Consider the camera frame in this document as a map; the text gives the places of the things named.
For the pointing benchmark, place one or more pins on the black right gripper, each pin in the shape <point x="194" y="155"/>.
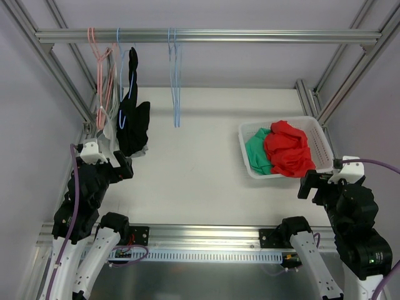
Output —
<point x="309" y="184"/>

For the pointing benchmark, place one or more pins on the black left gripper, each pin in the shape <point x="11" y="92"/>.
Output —
<point x="122" y="167"/>

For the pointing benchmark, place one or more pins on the red tank top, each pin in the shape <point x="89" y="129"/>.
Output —
<point x="287" y="150"/>

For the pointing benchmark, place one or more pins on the green tank top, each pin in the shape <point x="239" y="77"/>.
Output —
<point x="256" y="154"/>

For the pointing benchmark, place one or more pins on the blue hanger with red top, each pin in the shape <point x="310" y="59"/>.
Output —
<point x="171" y="59"/>

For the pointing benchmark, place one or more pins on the blue wire hanger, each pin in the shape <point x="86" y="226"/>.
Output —
<point x="176" y="52"/>

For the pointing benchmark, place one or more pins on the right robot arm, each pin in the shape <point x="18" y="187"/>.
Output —
<point x="365" y="255"/>

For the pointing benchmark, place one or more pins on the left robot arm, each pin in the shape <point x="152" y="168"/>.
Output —
<point x="82" y="239"/>

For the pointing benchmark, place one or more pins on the black tank top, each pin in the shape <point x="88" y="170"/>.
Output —
<point x="133" y="118"/>

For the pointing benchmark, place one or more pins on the blue hanger with black top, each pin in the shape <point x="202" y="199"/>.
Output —
<point x="122" y="78"/>

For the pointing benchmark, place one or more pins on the white tank top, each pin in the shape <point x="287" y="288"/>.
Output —
<point x="110" y="130"/>

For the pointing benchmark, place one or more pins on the white plastic basket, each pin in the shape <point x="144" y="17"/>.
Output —
<point x="321" y="153"/>

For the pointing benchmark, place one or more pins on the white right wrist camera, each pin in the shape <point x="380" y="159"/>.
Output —
<point x="348" y="168"/>

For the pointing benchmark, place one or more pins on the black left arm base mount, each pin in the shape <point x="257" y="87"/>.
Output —
<point x="138" y="235"/>

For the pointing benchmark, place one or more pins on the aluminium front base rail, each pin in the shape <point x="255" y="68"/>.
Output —
<point x="202" y="237"/>

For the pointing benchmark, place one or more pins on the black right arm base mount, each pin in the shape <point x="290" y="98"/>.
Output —
<point x="270" y="239"/>

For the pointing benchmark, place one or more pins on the white slotted cable duct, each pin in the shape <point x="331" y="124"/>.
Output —
<point x="194" y="256"/>

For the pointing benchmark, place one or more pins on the pink wire hanger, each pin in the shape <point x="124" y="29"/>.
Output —
<point x="104" y="78"/>

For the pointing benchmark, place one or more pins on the aluminium frame top rail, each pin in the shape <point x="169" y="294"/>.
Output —
<point x="125" y="35"/>

